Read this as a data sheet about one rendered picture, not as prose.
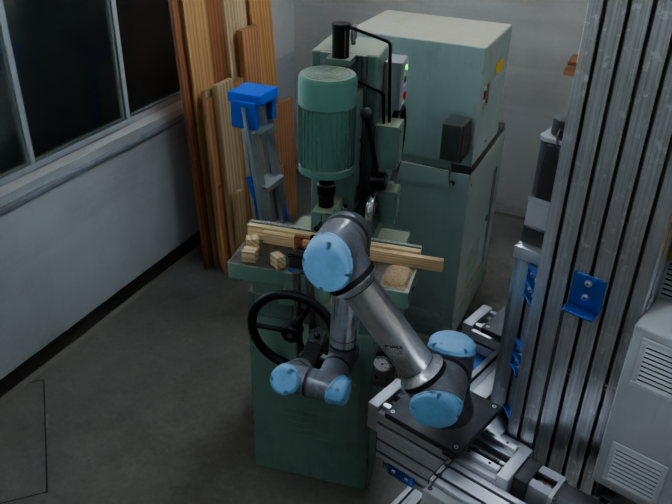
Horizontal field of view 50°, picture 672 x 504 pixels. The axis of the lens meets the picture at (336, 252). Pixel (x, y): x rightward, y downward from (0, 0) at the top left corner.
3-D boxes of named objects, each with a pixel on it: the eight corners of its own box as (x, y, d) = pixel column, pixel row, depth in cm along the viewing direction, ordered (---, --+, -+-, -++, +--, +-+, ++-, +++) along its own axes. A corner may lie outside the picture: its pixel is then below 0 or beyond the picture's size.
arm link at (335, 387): (357, 362, 183) (317, 352, 185) (344, 390, 173) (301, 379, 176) (355, 386, 187) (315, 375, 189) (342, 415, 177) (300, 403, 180)
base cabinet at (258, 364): (253, 464, 278) (245, 313, 243) (300, 371, 327) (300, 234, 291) (366, 491, 268) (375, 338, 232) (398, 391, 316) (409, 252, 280)
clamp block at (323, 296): (283, 297, 223) (282, 272, 219) (297, 275, 234) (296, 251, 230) (328, 305, 220) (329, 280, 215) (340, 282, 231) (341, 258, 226)
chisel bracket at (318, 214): (310, 234, 234) (310, 211, 230) (323, 215, 246) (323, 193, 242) (332, 238, 233) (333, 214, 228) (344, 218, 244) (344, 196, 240)
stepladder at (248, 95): (256, 329, 356) (220, 94, 301) (280, 303, 376) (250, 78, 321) (285, 335, 349) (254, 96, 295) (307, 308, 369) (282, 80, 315)
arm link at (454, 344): (474, 370, 187) (481, 328, 180) (466, 404, 176) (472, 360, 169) (429, 360, 190) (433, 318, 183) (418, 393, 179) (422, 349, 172)
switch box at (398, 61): (381, 109, 241) (384, 61, 233) (388, 100, 249) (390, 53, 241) (399, 111, 239) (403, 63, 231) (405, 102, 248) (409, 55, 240)
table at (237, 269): (215, 292, 230) (214, 276, 227) (251, 247, 255) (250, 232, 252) (402, 327, 216) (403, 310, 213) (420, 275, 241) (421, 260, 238)
